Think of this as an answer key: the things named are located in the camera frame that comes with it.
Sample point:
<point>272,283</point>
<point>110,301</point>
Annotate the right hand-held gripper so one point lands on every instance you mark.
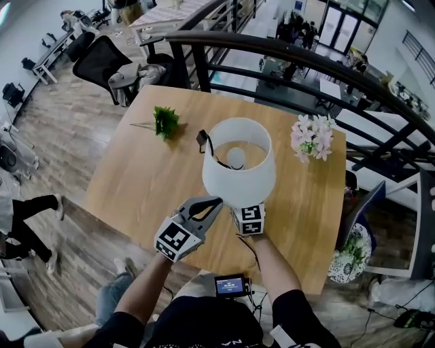
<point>249,219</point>

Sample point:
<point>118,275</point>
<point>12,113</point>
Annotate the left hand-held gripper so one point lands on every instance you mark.
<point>180,238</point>

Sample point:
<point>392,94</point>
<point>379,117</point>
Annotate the white shade table lamp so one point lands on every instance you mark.
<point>238,183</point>

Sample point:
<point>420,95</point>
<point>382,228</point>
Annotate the person's left forearm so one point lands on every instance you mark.
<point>142,289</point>

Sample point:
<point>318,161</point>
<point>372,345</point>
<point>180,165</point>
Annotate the person's right forearm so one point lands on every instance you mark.
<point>277,268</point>

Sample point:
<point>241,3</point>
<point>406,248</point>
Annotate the black lamp power plug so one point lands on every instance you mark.
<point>202,138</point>

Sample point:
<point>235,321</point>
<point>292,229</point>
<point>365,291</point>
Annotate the small black screen device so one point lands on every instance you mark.
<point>229,285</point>

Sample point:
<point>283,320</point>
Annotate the green artificial plant sprig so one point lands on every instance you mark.
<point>166,122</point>

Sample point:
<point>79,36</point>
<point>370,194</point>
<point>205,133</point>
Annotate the person's grey shoe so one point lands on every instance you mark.
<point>124,265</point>

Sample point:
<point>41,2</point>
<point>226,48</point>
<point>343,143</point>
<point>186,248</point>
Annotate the pink artificial flower bunch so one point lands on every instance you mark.
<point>312,137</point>

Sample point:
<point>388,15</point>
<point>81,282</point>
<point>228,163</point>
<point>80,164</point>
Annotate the blue white floral cushion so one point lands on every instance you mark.
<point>353,251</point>

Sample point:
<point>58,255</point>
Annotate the person's black shirt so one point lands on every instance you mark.
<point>204,323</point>

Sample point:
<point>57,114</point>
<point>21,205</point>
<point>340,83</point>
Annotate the person's blue jeans leg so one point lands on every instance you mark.
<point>112,295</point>

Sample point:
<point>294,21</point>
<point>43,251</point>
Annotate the grey jacket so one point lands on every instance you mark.
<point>136,79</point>

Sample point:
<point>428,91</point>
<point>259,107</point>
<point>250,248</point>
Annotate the black curved metal railing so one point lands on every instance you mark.
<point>306,54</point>

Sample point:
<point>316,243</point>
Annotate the black mesh office chair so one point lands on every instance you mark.
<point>98,64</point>

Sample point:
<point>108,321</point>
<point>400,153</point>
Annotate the black green bag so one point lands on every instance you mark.
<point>413,318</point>

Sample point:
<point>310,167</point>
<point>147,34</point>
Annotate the table with checked cloth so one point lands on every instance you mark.
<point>163,15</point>

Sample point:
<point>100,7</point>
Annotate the white long desk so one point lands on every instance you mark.
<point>51,54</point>

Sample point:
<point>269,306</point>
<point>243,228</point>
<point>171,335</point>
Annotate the white frame chair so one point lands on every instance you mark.
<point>421,224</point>

